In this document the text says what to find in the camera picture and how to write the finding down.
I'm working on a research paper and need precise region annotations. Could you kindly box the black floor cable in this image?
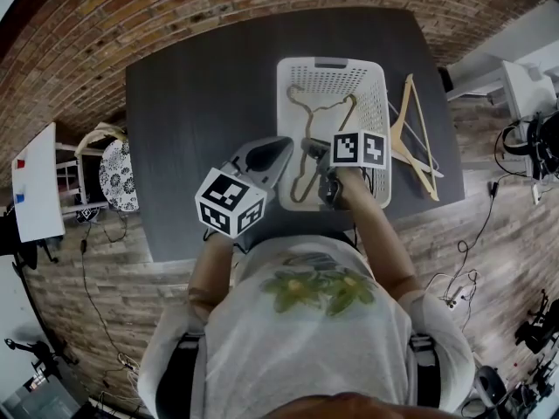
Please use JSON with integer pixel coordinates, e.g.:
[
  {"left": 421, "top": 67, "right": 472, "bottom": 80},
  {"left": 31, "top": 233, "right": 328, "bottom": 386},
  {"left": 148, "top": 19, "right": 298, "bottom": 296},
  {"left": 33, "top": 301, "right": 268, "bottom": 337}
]
[{"left": 80, "top": 237, "right": 141, "bottom": 374}]

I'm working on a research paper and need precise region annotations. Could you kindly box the black round device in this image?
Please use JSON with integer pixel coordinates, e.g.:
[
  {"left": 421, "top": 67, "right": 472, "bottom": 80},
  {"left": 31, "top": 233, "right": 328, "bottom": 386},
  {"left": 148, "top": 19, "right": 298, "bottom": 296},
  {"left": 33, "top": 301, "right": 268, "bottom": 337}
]
[{"left": 475, "top": 364, "right": 510, "bottom": 412}]

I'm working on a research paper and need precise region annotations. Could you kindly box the person's white printed t-shirt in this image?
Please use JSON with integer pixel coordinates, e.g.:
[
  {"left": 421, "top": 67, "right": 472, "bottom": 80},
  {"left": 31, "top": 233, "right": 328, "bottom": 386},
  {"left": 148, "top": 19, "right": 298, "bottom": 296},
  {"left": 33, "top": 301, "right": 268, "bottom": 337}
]
[{"left": 137, "top": 233, "right": 475, "bottom": 419}]

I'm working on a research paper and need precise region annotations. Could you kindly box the white plastic laundry basket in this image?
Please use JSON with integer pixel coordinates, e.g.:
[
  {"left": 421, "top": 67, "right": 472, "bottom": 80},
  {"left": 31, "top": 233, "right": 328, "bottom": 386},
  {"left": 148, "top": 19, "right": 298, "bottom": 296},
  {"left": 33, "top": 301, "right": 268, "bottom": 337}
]
[{"left": 276, "top": 57, "right": 392, "bottom": 212}]

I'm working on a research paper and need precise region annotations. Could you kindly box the black headset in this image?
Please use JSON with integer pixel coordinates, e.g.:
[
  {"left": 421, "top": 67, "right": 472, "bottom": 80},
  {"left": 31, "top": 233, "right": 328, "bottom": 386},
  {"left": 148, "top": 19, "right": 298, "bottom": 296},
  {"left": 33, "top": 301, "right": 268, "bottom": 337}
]
[{"left": 495, "top": 122, "right": 532, "bottom": 156}]

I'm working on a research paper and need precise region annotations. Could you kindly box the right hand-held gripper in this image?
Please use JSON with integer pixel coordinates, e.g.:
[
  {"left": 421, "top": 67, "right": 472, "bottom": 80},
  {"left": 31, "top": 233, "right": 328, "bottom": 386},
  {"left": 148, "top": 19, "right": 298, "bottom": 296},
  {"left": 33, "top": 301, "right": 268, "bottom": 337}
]
[{"left": 300, "top": 129, "right": 389, "bottom": 211}]

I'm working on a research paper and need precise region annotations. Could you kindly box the white plastic hanger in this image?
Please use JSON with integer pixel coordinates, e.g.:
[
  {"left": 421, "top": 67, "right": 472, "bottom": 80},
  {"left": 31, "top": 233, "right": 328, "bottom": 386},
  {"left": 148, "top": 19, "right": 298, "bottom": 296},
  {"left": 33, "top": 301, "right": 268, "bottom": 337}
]
[{"left": 387, "top": 100, "right": 445, "bottom": 179}]

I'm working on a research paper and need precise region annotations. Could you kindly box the black-and-white printed marker cube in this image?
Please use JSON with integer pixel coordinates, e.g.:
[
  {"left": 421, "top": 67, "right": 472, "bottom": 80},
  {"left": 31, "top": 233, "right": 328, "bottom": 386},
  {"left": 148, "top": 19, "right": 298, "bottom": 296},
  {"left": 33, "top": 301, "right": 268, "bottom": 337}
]
[{"left": 76, "top": 205, "right": 100, "bottom": 225}]

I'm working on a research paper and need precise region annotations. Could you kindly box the white desk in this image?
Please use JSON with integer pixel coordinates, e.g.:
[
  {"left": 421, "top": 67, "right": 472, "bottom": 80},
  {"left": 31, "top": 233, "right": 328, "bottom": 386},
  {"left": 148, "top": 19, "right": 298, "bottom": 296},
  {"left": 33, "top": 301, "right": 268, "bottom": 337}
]
[{"left": 445, "top": 0, "right": 559, "bottom": 117}]

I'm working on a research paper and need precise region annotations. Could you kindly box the person's right forearm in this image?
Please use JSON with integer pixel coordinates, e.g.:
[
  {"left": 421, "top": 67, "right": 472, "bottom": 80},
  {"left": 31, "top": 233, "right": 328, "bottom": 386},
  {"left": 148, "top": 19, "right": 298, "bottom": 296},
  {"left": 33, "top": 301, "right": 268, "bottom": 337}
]
[{"left": 338, "top": 166, "right": 420, "bottom": 300}]

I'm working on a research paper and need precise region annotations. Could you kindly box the white wooden chair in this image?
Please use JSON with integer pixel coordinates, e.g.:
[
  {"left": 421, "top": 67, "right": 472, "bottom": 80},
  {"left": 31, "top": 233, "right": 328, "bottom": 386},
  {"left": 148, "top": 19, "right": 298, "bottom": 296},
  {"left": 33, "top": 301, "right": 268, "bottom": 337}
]
[{"left": 54, "top": 122, "right": 141, "bottom": 216}]

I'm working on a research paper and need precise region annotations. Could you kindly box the person's left forearm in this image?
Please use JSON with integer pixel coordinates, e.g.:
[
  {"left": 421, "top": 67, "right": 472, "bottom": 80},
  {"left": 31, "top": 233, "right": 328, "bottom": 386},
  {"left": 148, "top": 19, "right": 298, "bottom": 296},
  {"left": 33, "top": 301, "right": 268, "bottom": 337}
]
[{"left": 187, "top": 236, "right": 235, "bottom": 318}]

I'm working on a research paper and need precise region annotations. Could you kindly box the black bag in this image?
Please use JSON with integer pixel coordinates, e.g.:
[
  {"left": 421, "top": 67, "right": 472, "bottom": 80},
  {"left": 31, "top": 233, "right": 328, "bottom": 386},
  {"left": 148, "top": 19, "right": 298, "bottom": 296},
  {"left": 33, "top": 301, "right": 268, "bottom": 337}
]
[{"left": 526, "top": 111, "right": 559, "bottom": 178}]

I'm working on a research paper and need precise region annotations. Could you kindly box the black tripod stand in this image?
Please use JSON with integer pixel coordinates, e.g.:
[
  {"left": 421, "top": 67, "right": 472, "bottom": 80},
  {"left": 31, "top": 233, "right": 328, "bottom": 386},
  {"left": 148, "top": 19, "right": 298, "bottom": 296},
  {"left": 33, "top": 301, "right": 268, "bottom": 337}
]
[{"left": 3, "top": 336, "right": 79, "bottom": 383}]

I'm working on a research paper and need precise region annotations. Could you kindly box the floral round seat cushion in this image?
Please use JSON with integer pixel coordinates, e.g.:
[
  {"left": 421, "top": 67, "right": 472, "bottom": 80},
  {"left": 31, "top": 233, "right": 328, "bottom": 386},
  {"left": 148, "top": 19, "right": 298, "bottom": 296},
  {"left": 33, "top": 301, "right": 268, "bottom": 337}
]
[{"left": 99, "top": 140, "right": 140, "bottom": 212}]

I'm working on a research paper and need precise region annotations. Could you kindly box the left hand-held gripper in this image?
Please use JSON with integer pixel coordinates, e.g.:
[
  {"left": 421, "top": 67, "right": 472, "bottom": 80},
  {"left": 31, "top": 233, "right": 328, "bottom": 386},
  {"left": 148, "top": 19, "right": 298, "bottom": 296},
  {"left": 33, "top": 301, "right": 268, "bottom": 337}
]
[{"left": 194, "top": 136, "right": 295, "bottom": 240}]

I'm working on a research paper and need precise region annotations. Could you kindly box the black swivel chair base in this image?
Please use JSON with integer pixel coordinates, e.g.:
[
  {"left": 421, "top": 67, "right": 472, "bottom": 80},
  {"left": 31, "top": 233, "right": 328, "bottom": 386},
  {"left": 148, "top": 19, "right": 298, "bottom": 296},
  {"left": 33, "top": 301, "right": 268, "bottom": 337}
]
[{"left": 514, "top": 290, "right": 559, "bottom": 357}]

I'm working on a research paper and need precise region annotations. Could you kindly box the light wooden hanger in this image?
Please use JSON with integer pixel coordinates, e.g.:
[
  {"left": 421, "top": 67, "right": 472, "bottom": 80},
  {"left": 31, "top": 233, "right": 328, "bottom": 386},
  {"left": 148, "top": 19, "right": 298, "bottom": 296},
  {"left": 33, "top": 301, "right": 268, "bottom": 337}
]
[{"left": 390, "top": 73, "right": 441, "bottom": 203}]

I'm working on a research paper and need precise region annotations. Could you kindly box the black office chair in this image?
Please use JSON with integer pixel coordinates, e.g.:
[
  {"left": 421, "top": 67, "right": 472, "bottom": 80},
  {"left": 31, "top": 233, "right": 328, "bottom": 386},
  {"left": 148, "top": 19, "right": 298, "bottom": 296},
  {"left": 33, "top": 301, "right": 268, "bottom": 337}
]
[{"left": 0, "top": 209, "right": 60, "bottom": 270}]

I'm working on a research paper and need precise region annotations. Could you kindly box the black shoulder strap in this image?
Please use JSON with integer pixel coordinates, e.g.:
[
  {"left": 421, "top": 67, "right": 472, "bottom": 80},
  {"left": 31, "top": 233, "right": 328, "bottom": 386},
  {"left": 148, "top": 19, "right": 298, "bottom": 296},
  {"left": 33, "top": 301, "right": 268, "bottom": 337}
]
[
  {"left": 168, "top": 333, "right": 206, "bottom": 414},
  {"left": 408, "top": 333, "right": 440, "bottom": 409}
]

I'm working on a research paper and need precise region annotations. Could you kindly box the gold metal hanger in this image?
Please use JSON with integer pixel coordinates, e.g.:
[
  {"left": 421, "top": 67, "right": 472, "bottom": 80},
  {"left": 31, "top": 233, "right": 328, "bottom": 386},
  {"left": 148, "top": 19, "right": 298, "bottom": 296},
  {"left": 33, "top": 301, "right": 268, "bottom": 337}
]
[{"left": 286, "top": 84, "right": 358, "bottom": 204}]

